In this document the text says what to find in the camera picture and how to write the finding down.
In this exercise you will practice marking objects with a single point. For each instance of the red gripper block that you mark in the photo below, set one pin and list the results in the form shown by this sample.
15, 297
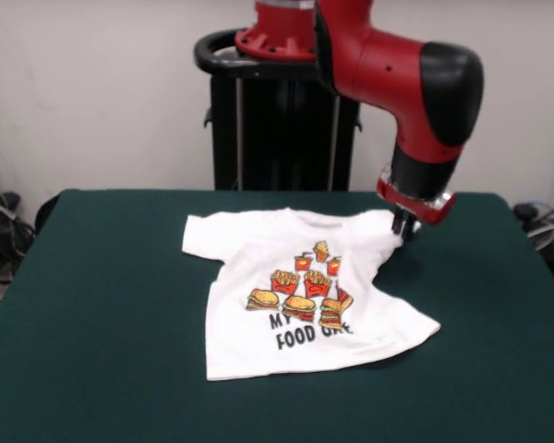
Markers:
425, 213

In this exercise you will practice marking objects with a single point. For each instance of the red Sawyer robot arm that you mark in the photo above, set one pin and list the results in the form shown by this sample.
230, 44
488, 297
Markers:
388, 69

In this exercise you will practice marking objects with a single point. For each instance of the dark green table cloth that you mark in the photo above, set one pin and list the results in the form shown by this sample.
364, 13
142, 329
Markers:
74, 346

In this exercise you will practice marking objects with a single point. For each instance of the black power adapter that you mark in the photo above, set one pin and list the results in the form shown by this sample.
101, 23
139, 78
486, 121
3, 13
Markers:
9, 199
526, 211

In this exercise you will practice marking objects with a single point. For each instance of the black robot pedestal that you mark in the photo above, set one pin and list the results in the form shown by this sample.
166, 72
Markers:
277, 138

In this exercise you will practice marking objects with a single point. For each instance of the white printed t-shirt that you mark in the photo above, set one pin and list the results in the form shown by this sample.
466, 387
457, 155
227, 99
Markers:
240, 346

